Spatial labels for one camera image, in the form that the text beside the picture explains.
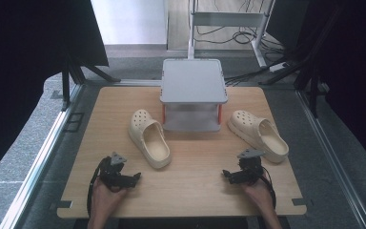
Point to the cream clog shoe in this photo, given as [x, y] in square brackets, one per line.
[259, 135]
[149, 138]

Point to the white metal stand frame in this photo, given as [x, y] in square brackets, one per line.
[227, 19]

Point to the white power strip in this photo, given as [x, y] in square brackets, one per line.
[278, 66]

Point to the person's left hand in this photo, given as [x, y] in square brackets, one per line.
[105, 198]

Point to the grey two-tier shoe rack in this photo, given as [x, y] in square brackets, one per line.
[193, 82]

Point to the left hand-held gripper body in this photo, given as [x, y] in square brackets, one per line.
[112, 173]

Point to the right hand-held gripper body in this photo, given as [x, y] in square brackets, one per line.
[250, 167]

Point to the black stand legs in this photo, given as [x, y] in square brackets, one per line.
[76, 74]
[308, 76]

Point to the black curtain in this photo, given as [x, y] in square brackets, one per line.
[349, 63]
[22, 63]

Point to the person's right hand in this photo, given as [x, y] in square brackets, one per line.
[260, 195]

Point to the aluminium rail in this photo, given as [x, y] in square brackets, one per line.
[41, 159]
[333, 156]

